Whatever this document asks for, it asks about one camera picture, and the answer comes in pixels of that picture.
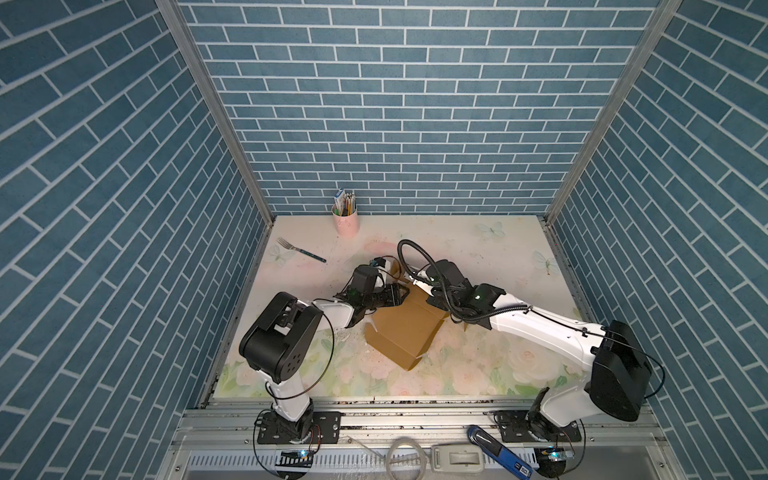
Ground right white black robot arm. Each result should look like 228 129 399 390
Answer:
411 260 653 441

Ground pens in bucket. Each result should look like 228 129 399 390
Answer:
332 189 357 217

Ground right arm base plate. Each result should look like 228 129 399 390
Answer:
491 410 583 443

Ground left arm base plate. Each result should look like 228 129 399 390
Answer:
255 410 341 445

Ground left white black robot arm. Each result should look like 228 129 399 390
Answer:
239 256 409 443

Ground pink pen holder bucket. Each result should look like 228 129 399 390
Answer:
332 209 360 238

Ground metal fork teal handle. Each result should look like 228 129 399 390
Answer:
277 237 327 263

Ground brown cardboard box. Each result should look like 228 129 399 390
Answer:
364 256 447 371

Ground white cable coil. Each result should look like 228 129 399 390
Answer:
383 436 430 480

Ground blue handheld tool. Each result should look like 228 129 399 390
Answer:
467 425 533 480

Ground grey white plastic device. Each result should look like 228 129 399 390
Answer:
430 443 485 474

